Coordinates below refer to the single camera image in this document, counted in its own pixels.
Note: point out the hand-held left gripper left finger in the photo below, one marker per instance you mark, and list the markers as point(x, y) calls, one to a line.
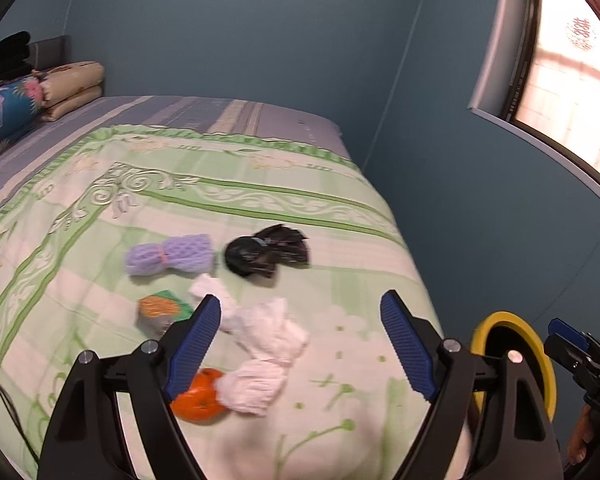
point(195, 345)

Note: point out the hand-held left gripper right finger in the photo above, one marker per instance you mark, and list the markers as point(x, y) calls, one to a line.
point(407, 345)

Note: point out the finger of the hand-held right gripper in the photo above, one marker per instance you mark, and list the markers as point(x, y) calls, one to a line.
point(562, 355)
point(569, 329)

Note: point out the green and orange snack packet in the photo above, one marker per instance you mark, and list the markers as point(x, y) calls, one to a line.
point(160, 310)

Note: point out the orange mandarin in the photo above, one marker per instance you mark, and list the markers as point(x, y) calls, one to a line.
point(200, 400)

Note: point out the yellow-rimmed black bin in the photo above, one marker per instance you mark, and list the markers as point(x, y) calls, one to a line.
point(495, 317)

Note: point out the purple foam fruit net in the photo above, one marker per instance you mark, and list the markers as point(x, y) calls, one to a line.
point(172, 255)

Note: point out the knotted black plastic bag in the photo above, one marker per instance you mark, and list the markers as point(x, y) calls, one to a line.
point(265, 255)

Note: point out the person's right hand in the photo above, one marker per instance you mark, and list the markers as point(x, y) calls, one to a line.
point(580, 435)

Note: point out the green floral blanket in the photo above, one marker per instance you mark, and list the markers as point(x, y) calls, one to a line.
point(290, 200)

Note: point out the bed with striped sheet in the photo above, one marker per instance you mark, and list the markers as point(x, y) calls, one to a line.
point(180, 110)

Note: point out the brown framed window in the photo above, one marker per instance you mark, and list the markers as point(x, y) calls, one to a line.
point(570, 60)

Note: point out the beige folded quilt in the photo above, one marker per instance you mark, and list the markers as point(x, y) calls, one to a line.
point(72, 85)

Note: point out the red window decal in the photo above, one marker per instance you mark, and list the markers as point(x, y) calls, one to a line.
point(581, 34)

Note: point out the blue floral folded quilt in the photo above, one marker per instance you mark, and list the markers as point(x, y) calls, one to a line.
point(5, 110)

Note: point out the grey padded headboard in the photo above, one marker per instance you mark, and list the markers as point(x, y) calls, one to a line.
point(50, 50)

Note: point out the black clothing pile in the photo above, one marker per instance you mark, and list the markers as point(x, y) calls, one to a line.
point(2, 57)

